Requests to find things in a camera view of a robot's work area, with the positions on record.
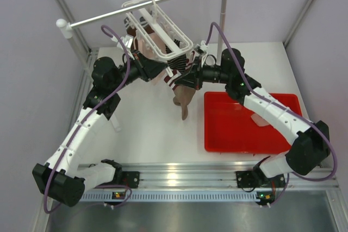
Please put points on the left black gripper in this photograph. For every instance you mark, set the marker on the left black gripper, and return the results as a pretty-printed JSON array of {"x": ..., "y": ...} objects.
[{"x": 148, "y": 68}]

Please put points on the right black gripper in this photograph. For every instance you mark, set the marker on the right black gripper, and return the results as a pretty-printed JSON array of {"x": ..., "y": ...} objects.
[{"x": 192, "y": 78}]

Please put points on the white plastic clip hanger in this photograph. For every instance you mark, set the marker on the white plastic clip hanger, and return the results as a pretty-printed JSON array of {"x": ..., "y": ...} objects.
[{"x": 165, "y": 30}]

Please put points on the taupe sock with striped cuff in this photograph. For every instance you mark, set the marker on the taupe sock with striped cuff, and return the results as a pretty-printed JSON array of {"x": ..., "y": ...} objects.
[{"x": 189, "y": 60}]

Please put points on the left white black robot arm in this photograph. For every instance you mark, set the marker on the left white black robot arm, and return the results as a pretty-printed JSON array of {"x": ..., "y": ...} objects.
[{"x": 81, "y": 126}]

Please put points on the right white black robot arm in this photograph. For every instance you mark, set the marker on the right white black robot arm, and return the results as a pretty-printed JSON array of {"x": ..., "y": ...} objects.
[{"x": 309, "y": 141}]

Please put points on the black white striped sock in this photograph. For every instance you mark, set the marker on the black white striped sock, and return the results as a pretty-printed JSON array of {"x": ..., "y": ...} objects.
[{"x": 177, "y": 63}]

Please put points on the dark brown hanging sock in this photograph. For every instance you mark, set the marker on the dark brown hanging sock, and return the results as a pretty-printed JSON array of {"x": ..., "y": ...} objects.
[{"x": 132, "y": 31}]

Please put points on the red plastic tray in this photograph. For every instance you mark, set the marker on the red plastic tray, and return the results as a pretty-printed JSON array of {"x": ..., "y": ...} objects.
[{"x": 229, "y": 128}]

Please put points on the pink sock in tray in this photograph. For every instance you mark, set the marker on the pink sock in tray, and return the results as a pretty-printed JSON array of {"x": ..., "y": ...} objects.
[{"x": 259, "y": 121}]

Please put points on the white metal drying rack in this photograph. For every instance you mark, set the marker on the white metal drying rack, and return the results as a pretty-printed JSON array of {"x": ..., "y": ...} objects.
[{"x": 67, "y": 28}]

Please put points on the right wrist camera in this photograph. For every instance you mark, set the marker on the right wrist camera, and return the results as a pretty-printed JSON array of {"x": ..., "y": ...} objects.
[{"x": 201, "y": 49}]

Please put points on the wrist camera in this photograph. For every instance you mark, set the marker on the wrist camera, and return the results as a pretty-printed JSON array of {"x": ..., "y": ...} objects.
[
  {"x": 201, "y": 49},
  {"x": 127, "y": 42}
]

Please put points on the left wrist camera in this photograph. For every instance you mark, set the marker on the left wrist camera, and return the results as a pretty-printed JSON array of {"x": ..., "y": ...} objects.
[{"x": 127, "y": 42}]

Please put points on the aluminium mounting rail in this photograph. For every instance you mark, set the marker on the aluminium mounting rail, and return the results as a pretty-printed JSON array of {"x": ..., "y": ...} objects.
[{"x": 186, "y": 182}]

